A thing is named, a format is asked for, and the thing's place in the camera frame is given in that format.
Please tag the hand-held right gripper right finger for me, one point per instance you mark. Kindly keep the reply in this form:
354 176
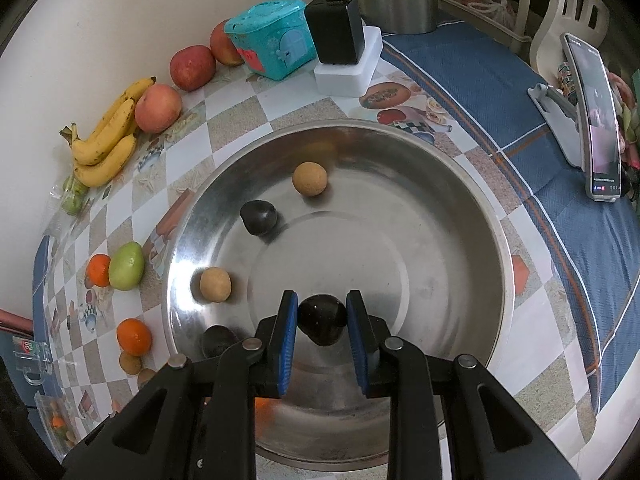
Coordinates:
357 340

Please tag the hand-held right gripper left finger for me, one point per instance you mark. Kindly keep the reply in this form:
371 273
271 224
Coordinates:
287 340

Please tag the dark purple plum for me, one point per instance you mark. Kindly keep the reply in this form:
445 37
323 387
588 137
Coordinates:
218 341
322 320
258 217

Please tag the stainless steel basin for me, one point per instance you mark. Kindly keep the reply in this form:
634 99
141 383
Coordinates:
425 285

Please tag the small brown round fruit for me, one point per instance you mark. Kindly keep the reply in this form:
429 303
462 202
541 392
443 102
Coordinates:
215 285
310 178
130 362

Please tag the green mango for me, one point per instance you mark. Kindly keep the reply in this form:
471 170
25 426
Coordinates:
126 266

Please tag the clear bag of green fruits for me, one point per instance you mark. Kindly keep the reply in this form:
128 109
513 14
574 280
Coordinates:
72 197

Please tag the clear plastic fruit box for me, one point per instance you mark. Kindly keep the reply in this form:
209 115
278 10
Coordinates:
55 420

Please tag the clear plastic holder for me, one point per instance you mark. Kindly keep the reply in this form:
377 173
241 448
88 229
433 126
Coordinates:
32 360

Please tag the pale pink apple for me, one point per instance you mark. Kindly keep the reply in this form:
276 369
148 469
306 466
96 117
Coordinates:
157 107

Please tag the yellow banana bunch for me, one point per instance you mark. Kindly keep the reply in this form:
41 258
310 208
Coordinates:
107 135

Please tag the red stick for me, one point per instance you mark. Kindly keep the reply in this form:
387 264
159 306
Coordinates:
15 321

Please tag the dark red apple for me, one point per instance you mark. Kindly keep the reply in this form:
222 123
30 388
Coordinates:
192 67

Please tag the teal plastic lidded box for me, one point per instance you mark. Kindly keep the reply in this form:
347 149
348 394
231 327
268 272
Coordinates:
270 40

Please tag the grey phone stand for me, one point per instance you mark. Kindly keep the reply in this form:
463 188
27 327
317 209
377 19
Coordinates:
555 105

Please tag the black power adapter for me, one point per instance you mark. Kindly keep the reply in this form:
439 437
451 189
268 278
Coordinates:
335 30

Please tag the smartphone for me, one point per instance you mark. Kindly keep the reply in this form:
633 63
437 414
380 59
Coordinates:
597 125

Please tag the pink flower plant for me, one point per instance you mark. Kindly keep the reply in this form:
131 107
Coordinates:
630 120

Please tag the white plastic chair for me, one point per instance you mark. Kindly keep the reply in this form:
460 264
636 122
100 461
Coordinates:
545 40

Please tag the white plastic bag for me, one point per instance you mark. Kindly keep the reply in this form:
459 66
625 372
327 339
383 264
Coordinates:
492 10

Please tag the white shelf unit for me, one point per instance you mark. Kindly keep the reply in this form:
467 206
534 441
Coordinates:
522 5

